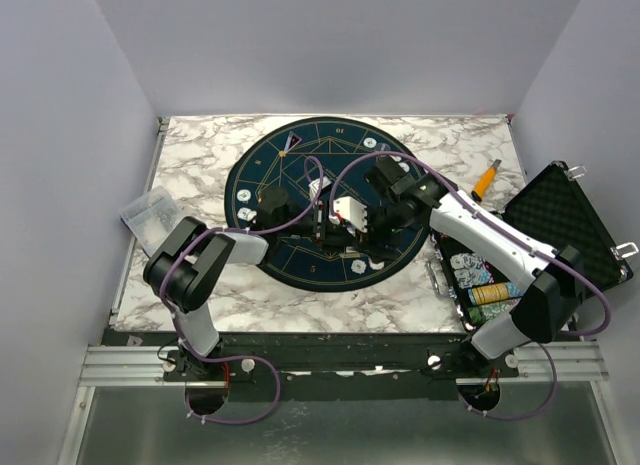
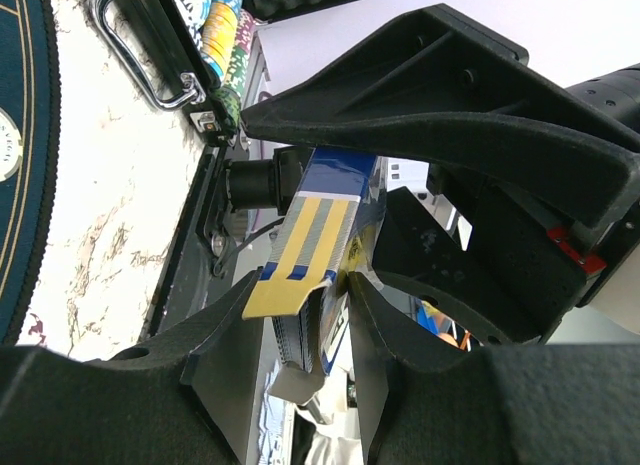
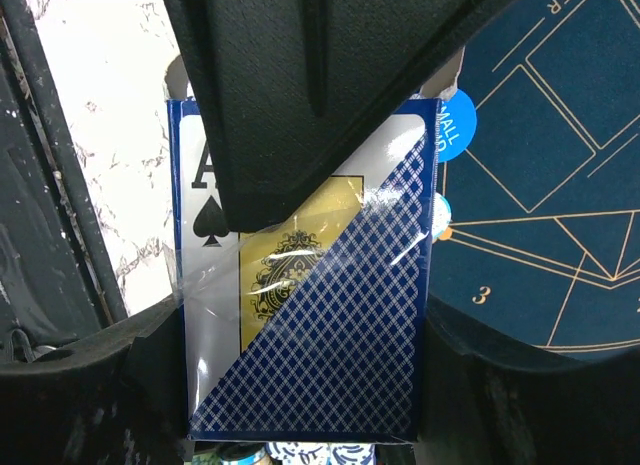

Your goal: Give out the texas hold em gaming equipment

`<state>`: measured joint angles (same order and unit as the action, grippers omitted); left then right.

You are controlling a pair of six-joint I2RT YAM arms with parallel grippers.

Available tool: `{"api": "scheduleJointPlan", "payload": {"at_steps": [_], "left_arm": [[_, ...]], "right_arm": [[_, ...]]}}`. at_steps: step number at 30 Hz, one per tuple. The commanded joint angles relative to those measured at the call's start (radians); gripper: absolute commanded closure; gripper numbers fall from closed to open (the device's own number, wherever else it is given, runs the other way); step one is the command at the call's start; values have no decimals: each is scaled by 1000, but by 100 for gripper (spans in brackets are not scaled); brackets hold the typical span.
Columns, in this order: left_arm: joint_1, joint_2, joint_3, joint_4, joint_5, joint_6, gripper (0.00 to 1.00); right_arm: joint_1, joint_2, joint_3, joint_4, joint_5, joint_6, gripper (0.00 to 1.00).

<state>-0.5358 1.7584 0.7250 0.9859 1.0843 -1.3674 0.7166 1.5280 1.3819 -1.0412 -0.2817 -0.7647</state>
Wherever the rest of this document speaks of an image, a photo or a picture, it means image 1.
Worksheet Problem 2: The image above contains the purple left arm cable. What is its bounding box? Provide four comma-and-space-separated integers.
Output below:
158, 156, 324, 426

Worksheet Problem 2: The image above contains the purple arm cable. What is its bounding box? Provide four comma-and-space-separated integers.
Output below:
327, 151, 614, 421
158, 156, 324, 426

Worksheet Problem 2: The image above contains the yellow chip stack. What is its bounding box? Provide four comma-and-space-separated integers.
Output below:
468, 282, 523, 306

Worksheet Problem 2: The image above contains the green chip stack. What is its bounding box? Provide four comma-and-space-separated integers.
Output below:
468, 299, 519, 326

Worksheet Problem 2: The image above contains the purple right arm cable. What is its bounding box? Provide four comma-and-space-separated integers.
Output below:
327, 151, 614, 421

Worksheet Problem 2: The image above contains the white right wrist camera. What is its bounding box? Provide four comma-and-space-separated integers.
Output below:
329, 196, 369, 233

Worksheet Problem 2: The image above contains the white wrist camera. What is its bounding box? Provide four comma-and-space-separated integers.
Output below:
308, 177, 332, 198
329, 196, 369, 233

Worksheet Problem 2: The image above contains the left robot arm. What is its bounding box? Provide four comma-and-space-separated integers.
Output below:
143, 192, 321, 380

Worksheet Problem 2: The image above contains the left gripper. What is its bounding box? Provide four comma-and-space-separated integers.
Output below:
276, 199, 354, 252

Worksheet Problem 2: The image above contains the white 5 poker chip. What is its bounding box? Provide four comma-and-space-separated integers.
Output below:
351, 259, 367, 275

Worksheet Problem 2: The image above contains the white chip stack in case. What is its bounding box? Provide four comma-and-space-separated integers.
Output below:
450, 253, 493, 289

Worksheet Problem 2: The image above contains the round blue poker mat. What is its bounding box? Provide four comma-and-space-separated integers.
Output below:
224, 117, 429, 292

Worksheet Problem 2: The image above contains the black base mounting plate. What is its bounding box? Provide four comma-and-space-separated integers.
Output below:
102, 327, 521, 404

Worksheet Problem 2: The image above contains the chrome case handle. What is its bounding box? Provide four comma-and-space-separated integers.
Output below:
425, 256, 455, 298

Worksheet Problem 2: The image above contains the black poker chip case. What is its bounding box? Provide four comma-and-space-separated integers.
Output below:
432, 161, 633, 329

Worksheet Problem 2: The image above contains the grey 1 poker chip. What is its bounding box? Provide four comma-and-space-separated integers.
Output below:
368, 259, 385, 270

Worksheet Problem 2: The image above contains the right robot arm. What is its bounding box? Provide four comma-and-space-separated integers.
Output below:
364, 156, 585, 377

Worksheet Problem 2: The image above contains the aluminium frame rail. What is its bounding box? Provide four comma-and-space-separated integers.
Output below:
80, 341, 609, 388

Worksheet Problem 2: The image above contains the clear plastic screw box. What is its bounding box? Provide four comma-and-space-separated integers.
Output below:
119, 186, 185, 257

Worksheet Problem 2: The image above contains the yellow utility knife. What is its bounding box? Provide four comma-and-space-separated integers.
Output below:
471, 159, 502, 203

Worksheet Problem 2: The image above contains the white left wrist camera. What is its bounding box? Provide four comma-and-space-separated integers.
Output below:
308, 177, 332, 198

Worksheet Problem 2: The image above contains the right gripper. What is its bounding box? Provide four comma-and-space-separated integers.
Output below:
352, 199, 407, 262

